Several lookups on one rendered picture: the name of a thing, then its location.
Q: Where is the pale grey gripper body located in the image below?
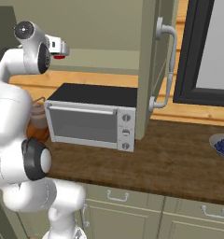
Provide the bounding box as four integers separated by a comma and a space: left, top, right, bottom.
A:
55, 39, 71, 59

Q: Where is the olive cabinet door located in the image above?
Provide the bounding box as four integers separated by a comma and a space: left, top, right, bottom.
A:
134, 0, 181, 141
0, 5, 19, 61

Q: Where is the copper kettle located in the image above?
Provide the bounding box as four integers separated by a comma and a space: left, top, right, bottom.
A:
25, 96, 51, 145

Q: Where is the silver toaster oven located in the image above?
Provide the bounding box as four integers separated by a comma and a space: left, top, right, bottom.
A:
43, 82, 139, 153

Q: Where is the silver toaster oven knob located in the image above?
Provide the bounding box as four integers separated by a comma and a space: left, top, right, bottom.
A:
121, 127, 132, 138
121, 113, 132, 123
120, 141, 131, 151

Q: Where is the dark framed window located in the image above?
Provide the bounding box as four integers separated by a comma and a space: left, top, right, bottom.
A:
173, 0, 224, 108

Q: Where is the olive drawer front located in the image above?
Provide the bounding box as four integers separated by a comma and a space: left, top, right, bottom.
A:
85, 183, 166, 213
162, 195, 224, 233

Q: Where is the grey bowl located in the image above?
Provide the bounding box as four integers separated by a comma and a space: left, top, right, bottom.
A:
208, 133, 224, 160

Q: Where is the olive cupboard door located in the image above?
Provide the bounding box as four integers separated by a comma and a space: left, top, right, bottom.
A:
84, 199, 163, 239
158, 214, 224, 239

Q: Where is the olive wall cabinet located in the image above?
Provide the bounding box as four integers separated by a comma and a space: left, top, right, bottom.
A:
10, 0, 147, 77

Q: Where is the silver toaster oven handle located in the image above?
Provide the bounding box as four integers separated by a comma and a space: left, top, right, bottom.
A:
47, 105, 117, 116

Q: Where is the grey cabinet door handle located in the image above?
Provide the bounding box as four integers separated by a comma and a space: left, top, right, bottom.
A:
147, 17, 178, 113

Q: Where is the grey drawer handle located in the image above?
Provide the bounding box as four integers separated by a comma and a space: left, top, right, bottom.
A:
201, 204, 224, 219
106, 190, 130, 203

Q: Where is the grey cupboard door handle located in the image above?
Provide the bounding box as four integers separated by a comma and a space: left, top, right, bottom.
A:
81, 203, 91, 230

